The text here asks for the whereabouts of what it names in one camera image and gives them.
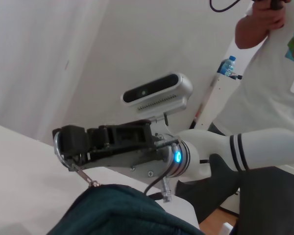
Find dark teal lunch bag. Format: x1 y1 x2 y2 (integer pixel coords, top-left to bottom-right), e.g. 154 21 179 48
46 129 206 235

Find person in white t-shirt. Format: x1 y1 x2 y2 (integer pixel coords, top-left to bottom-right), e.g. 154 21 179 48
175 0 294 235

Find black controller cable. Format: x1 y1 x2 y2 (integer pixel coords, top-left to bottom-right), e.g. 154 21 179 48
209 0 241 12

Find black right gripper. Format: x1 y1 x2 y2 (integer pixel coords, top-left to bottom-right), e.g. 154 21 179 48
60 119 160 170

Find person right hand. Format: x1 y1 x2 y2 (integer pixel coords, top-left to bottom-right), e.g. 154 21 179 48
250 0 288 30

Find silver vented wrist camera box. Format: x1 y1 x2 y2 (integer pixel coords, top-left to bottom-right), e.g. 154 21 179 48
122 72 194 116

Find white cabinet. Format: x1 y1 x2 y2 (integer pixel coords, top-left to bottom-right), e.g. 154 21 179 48
192 72 243 133

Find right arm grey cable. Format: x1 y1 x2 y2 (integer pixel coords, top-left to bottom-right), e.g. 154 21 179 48
144 138 184 204

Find person right forearm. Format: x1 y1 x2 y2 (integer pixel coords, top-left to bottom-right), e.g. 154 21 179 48
235 9 271 49

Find black handheld controller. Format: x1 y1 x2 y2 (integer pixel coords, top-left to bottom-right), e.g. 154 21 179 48
253 0 292 12

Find clear water bottle blue cap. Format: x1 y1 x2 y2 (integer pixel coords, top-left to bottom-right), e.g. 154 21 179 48
219 55 237 77

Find small white box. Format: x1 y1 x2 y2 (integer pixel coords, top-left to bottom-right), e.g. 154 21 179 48
220 221 236 235

